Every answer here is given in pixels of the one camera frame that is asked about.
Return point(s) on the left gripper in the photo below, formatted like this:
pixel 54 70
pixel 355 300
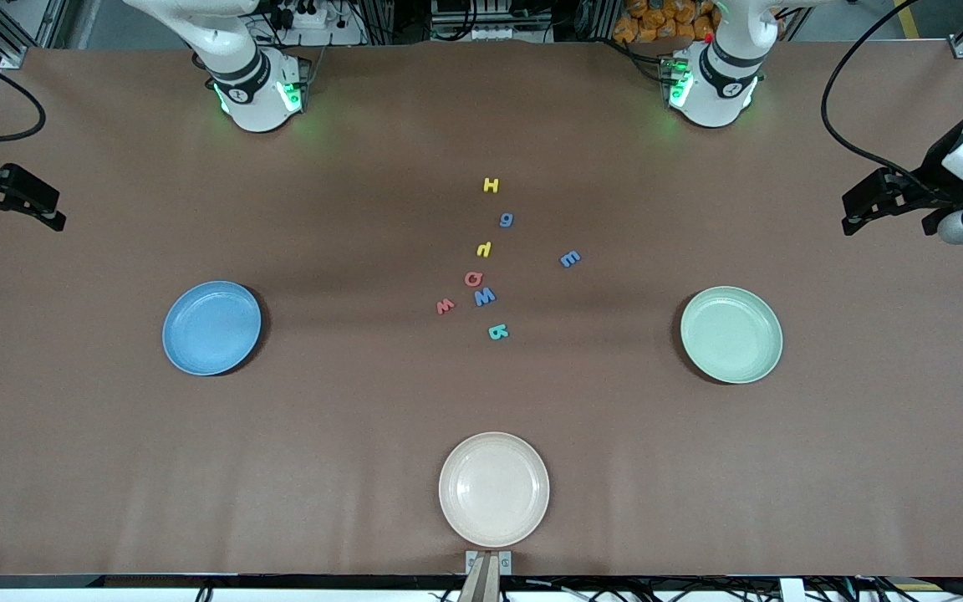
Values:
pixel 929 179

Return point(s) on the blue foam letter m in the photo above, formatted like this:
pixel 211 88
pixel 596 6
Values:
pixel 570 259

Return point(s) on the red foam letter w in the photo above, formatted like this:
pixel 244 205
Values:
pixel 445 308

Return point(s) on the blue foam letter W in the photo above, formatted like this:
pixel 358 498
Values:
pixel 486 298

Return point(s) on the teal foam letter R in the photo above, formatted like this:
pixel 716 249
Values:
pixel 494 333

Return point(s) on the red foam letter Q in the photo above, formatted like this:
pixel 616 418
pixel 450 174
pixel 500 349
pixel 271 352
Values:
pixel 466 279

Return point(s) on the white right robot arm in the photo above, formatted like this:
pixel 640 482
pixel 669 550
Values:
pixel 256 92

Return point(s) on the green plate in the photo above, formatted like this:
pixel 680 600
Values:
pixel 732 334

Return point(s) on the blue plate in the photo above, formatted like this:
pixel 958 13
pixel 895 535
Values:
pixel 210 330

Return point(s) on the beige plate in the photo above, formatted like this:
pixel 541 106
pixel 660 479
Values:
pixel 494 489

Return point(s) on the orange bag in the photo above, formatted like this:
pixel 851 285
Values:
pixel 657 21

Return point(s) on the white power strip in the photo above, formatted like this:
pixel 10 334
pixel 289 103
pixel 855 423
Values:
pixel 314 17

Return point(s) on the brown table mat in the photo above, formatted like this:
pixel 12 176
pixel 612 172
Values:
pixel 364 418

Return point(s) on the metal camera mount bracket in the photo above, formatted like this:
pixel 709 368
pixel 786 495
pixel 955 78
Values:
pixel 488 577

